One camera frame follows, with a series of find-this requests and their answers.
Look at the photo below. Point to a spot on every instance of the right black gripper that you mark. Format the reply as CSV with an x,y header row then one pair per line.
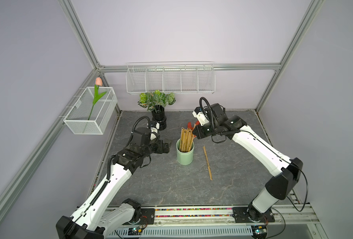
x,y
198,132

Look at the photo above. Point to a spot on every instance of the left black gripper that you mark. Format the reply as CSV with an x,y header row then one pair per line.
x,y
160,150

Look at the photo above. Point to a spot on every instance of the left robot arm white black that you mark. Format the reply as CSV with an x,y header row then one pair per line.
x,y
89,221

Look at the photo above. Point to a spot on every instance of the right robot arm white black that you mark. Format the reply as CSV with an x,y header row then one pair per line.
x,y
285,172

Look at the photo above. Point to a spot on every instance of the bundle of brown paper straws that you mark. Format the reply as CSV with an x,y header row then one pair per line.
x,y
186,140

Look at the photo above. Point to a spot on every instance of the mint green storage cup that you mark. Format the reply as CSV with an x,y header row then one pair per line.
x,y
184,158

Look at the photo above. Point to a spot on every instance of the red hand-shaped scraper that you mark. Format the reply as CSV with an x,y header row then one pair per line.
x,y
192,127

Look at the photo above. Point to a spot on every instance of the black plant pot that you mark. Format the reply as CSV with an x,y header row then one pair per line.
x,y
159,116

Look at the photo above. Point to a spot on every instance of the green artificial plant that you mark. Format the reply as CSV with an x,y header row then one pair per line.
x,y
156,101

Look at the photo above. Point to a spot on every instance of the white mesh basket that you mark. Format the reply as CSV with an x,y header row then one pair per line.
x,y
76,116

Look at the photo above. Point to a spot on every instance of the pink artificial tulip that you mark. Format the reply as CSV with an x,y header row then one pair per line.
x,y
97,95

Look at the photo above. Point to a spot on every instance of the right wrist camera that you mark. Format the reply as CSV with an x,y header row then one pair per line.
x,y
206,115

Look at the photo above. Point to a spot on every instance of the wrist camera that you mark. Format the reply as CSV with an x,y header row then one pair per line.
x,y
206,115
143,136

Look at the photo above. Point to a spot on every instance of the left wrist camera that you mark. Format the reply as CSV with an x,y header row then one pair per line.
x,y
143,136

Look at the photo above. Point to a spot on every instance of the white wire wall shelf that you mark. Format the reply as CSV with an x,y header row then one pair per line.
x,y
171,77

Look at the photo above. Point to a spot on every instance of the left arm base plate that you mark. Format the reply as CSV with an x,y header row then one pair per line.
x,y
146,217

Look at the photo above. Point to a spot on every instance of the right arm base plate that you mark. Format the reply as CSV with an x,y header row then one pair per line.
x,y
247,215

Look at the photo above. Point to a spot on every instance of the aluminium front rail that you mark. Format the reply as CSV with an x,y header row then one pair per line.
x,y
201,215

